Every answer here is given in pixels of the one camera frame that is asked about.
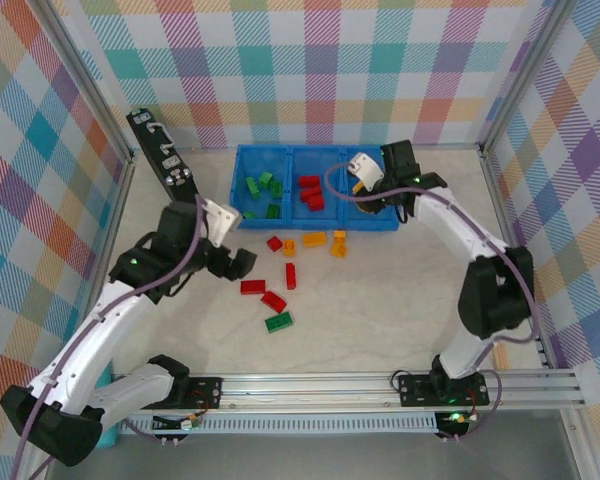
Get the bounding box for red sloped lego brick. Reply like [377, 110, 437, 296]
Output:
[260, 290, 288, 314]

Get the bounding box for blue three-compartment plastic bin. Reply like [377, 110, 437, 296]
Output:
[228, 143, 400, 234]

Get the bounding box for teal foam tube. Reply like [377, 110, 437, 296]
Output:
[97, 367, 119, 450]

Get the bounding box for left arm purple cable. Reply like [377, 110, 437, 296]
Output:
[9, 194, 206, 480]

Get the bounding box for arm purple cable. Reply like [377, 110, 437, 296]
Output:
[9, 194, 206, 480]
[326, 162, 544, 444]

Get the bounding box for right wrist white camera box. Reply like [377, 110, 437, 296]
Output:
[348, 152, 385, 191]

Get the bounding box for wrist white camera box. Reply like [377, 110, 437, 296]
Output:
[202, 198, 244, 247]
[348, 152, 385, 191]

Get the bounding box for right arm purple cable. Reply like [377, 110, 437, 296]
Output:
[326, 162, 544, 444]

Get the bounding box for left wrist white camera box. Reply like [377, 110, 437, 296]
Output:
[202, 198, 244, 247]

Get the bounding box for thin aluminium frame rail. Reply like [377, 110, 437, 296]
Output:
[167, 142, 484, 154]

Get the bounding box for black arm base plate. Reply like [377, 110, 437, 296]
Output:
[397, 372, 492, 409]
[179, 375, 225, 412]

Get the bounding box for wide aluminium extrusion rail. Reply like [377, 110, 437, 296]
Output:
[107, 369, 587, 415]

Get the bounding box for aluminium frame post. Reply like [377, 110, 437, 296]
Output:
[37, 0, 136, 164]
[479, 0, 581, 156]

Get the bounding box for small controller board with wires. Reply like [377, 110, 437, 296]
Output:
[433, 409, 481, 445]
[151, 410, 204, 448]

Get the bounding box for white slotted cable duct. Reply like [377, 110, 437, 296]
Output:
[119, 415, 440, 435]

